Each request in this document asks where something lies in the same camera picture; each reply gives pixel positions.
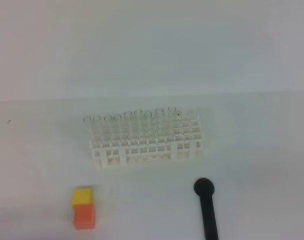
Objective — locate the orange cube block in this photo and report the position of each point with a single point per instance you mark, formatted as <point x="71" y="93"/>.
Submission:
<point x="84" y="216"/>

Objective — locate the white plastic test tube rack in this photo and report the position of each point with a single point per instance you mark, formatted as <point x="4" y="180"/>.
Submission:
<point x="130" y="146"/>

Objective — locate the clear glass test tube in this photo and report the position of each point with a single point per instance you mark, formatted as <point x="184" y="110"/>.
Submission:
<point x="172" y="113"/>

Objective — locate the yellow cube block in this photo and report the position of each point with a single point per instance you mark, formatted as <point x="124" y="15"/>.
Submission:
<point x="82" y="196"/>

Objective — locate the black round-headed stand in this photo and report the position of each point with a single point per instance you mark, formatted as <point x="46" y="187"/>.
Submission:
<point x="205" y="189"/>

